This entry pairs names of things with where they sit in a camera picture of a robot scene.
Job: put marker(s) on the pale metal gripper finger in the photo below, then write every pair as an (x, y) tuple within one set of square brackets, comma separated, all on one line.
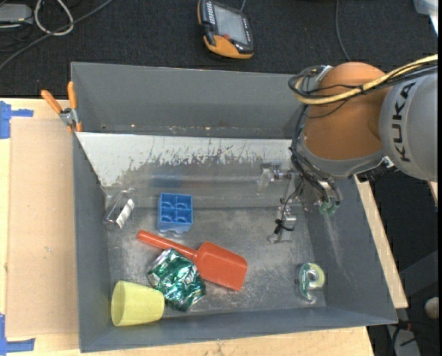
[(266, 176), (286, 221)]

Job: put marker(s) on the orange plastic scoop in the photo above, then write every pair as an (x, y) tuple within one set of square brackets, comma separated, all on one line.
[(221, 263)]

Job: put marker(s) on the grey metal bin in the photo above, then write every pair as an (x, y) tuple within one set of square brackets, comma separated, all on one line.
[(221, 98)]

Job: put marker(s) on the blue toy building brick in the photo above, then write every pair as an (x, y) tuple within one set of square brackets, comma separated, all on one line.
[(175, 211)]

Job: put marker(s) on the crushed green drink can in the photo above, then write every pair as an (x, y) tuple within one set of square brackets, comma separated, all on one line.
[(176, 278)]

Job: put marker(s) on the yellow plastic cup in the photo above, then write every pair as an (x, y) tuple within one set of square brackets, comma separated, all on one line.
[(135, 304)]

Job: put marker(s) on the brown cardboard board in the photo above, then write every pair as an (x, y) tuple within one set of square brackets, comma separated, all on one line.
[(39, 217)]

